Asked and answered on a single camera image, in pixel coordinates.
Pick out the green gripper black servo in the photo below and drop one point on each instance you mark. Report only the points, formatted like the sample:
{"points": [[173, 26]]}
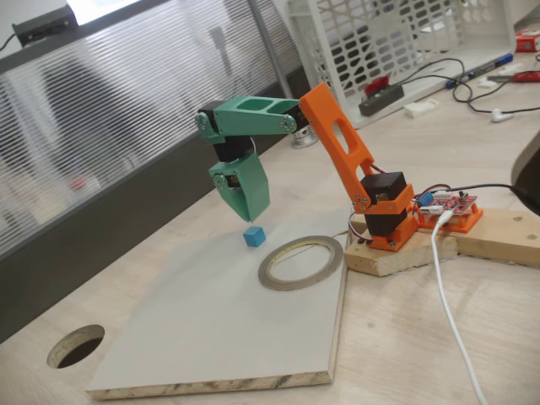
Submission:
{"points": [[252, 186]]}

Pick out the small blue cube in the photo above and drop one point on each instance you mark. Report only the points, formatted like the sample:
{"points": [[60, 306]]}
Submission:
{"points": [[253, 237]]}

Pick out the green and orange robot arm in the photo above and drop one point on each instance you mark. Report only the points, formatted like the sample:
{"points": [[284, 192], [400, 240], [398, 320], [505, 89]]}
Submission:
{"points": [[341, 135]]}

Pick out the grey chipboard panel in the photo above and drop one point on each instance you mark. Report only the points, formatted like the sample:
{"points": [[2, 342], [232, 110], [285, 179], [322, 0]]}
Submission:
{"points": [[211, 316]]}

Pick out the frosted glass desk partition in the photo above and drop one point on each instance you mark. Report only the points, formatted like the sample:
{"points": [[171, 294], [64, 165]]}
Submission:
{"points": [[126, 105]]}

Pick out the white rectangular plastic block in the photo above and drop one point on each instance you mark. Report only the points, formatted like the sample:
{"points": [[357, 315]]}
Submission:
{"points": [[422, 107]]}

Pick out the red controller circuit board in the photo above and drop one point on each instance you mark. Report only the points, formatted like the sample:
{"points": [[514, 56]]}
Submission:
{"points": [[451, 204]]}

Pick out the wooden base block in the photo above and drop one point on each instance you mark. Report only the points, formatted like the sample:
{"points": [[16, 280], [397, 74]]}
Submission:
{"points": [[485, 242]]}

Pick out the white plastic lattice basket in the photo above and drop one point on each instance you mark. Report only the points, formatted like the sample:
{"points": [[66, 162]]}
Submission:
{"points": [[422, 25]]}

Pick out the black box on partition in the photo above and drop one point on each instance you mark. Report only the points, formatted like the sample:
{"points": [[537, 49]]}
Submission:
{"points": [[42, 25]]}

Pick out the white earbud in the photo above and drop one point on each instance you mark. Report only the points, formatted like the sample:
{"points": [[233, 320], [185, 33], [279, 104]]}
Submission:
{"points": [[498, 115]]}

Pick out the blue capped marker pen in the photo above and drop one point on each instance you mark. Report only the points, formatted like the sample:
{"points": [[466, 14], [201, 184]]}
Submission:
{"points": [[481, 70]]}

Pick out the dark rounded object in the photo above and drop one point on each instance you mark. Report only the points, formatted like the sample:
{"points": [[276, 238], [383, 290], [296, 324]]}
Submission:
{"points": [[531, 169]]}

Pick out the red and white box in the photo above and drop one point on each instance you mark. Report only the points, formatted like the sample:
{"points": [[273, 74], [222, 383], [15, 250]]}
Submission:
{"points": [[528, 43]]}

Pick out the black power strip red switch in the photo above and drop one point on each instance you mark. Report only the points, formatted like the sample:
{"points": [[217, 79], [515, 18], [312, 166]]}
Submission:
{"points": [[381, 101]]}

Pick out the orange circuit board mount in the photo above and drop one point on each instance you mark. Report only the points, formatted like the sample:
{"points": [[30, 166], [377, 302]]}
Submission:
{"points": [[469, 222]]}

